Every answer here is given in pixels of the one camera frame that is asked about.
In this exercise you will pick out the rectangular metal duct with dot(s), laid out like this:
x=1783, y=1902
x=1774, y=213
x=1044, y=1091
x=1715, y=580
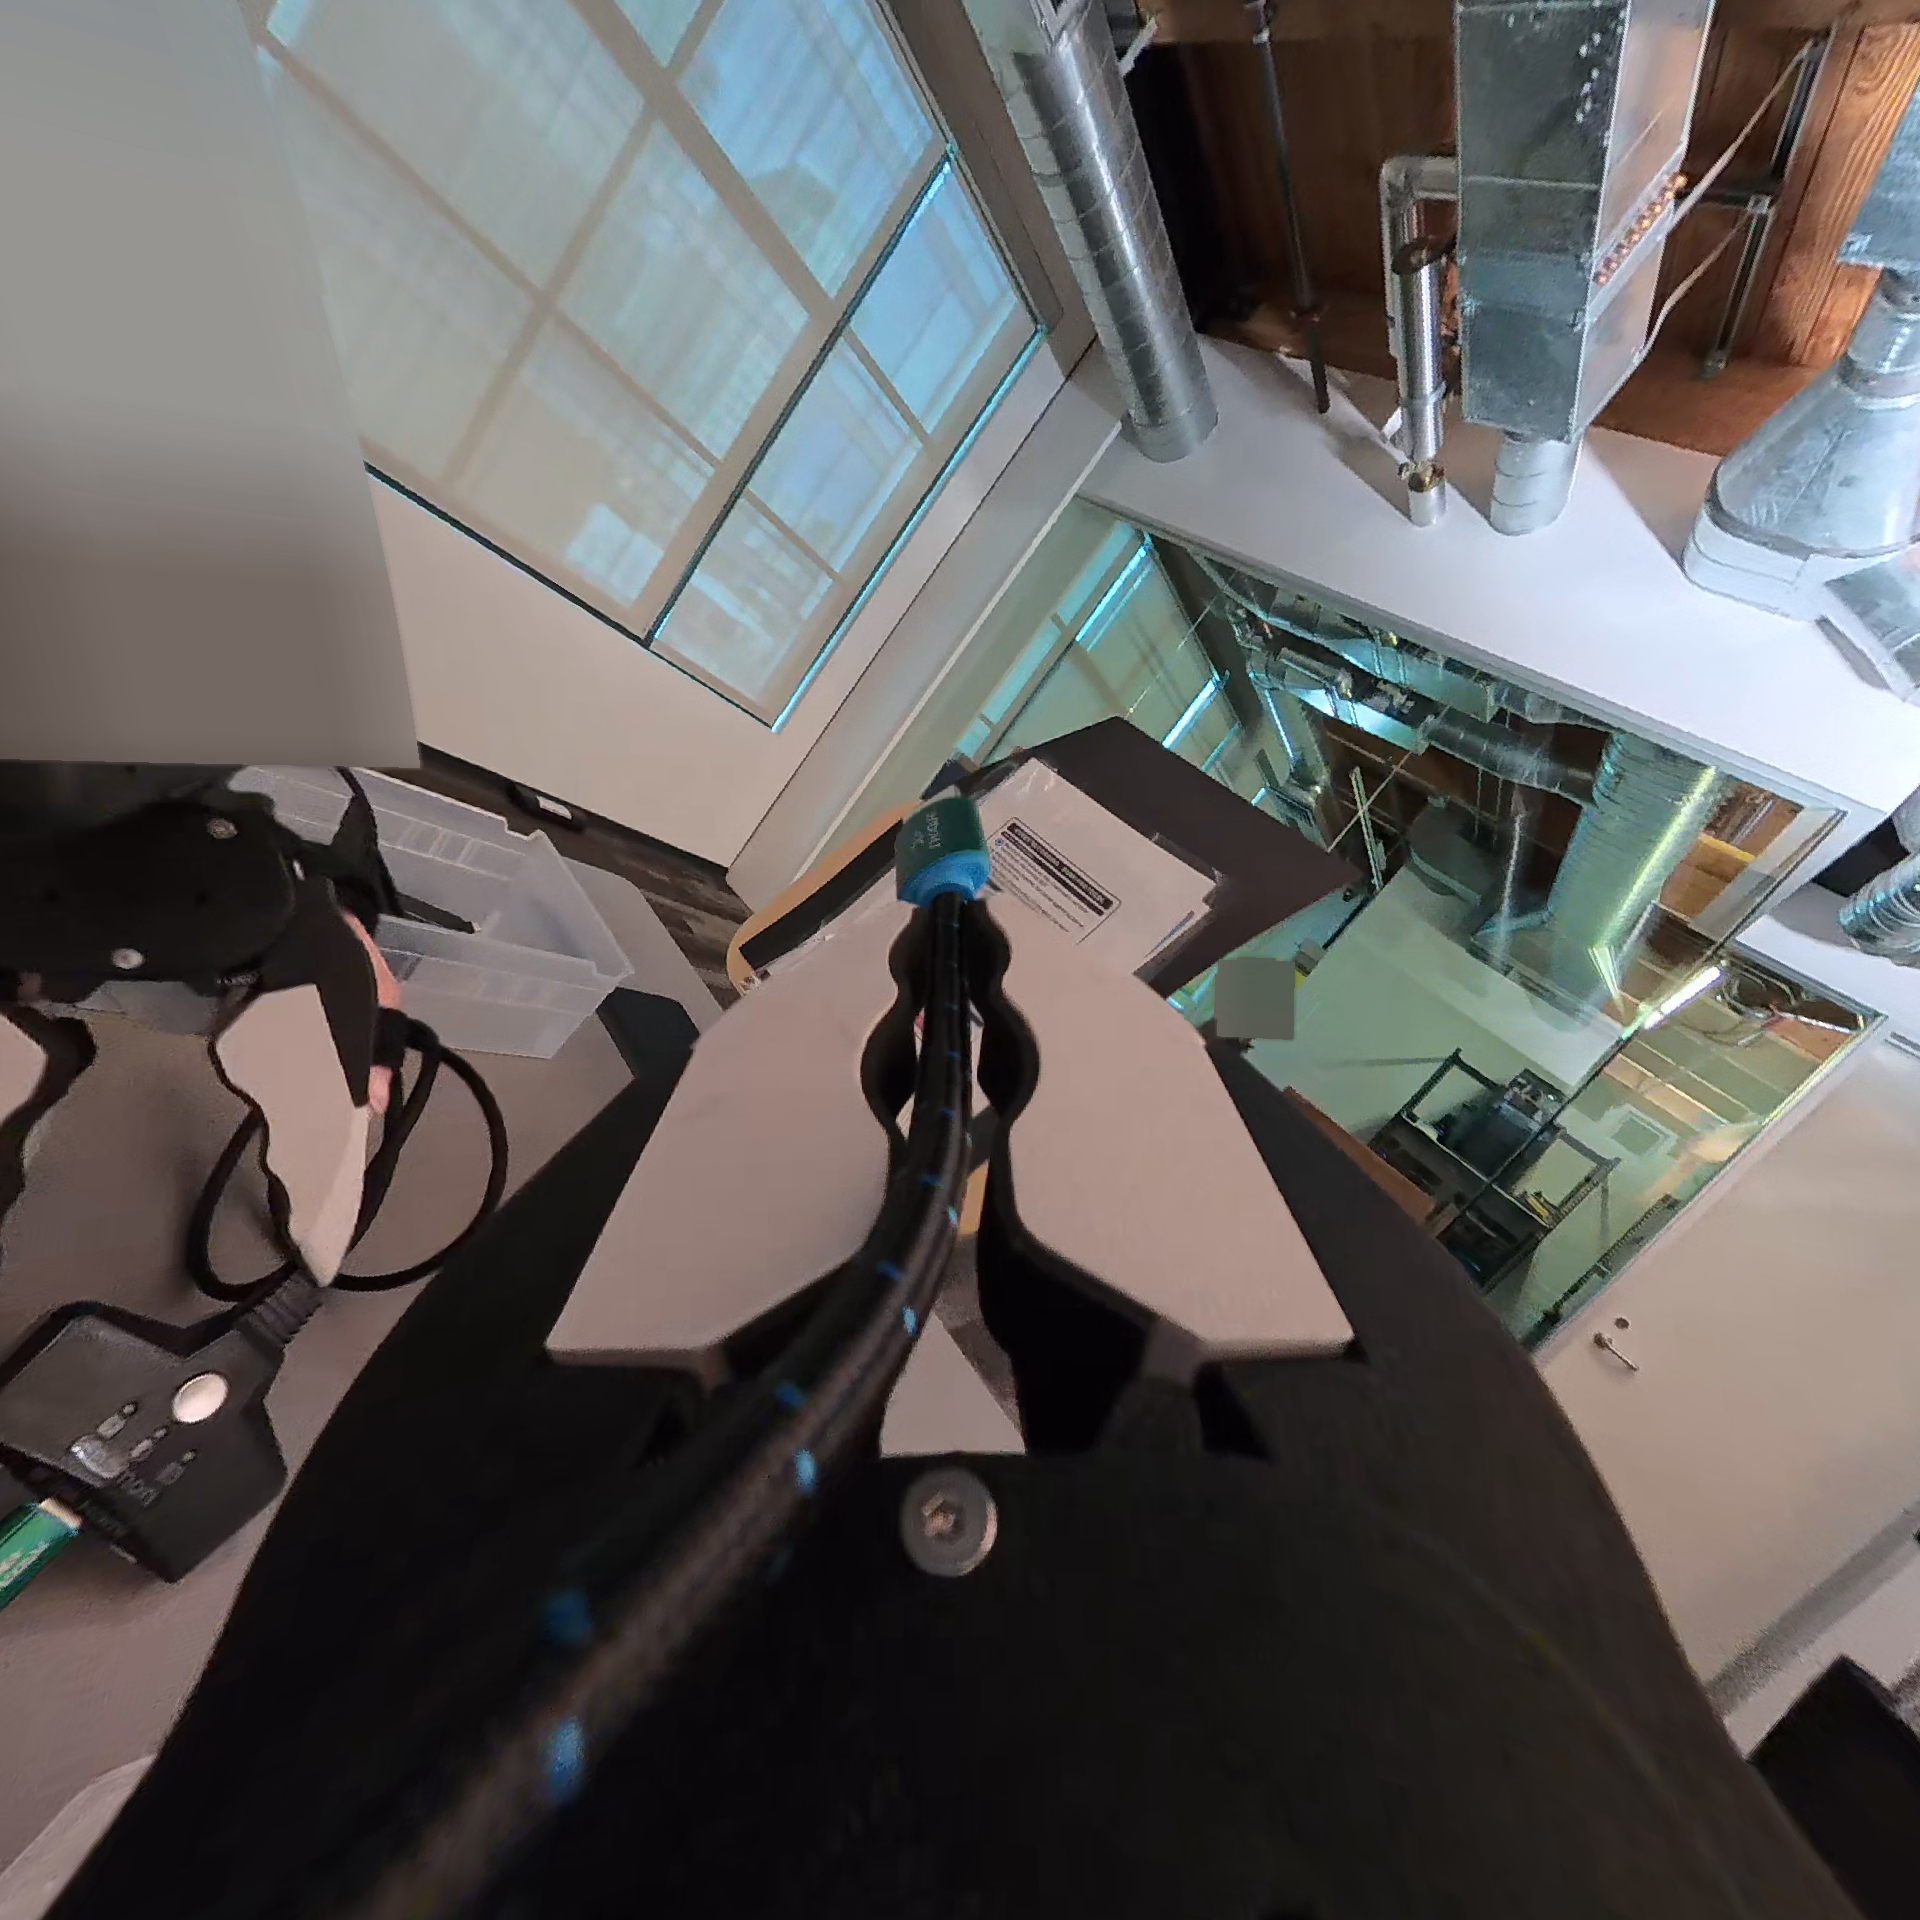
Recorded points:
x=1559, y=211

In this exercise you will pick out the interior glass window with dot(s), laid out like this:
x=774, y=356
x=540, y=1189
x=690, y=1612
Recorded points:
x=1501, y=960

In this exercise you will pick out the clear plastic bin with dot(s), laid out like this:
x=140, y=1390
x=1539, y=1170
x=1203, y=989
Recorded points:
x=495, y=931

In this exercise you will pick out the silver insulated pipe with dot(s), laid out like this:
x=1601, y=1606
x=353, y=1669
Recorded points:
x=1419, y=374

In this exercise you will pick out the black ceiling pipe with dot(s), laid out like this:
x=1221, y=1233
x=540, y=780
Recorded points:
x=1308, y=300

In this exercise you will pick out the tapered round metal duct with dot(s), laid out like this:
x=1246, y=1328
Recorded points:
x=1799, y=480

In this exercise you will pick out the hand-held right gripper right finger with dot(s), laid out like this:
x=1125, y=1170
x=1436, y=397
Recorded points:
x=1172, y=1185

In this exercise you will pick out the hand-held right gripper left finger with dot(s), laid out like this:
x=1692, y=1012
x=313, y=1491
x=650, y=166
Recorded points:
x=721, y=1200

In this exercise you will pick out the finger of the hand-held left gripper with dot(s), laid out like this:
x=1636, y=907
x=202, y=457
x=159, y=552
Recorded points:
x=308, y=1109
x=20, y=1073

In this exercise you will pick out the person's left hand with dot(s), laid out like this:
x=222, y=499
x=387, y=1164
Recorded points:
x=382, y=973

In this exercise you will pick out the dark block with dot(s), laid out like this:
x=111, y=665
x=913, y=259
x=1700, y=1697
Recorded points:
x=1846, y=1800

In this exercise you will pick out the large grid window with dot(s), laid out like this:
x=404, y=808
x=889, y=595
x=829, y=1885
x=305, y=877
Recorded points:
x=630, y=300

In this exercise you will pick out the spiral metal duct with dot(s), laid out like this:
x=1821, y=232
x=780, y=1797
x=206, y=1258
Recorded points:
x=1118, y=269

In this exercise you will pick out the wooden board with rounded corners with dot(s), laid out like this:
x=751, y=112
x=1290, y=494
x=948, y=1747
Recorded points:
x=734, y=953

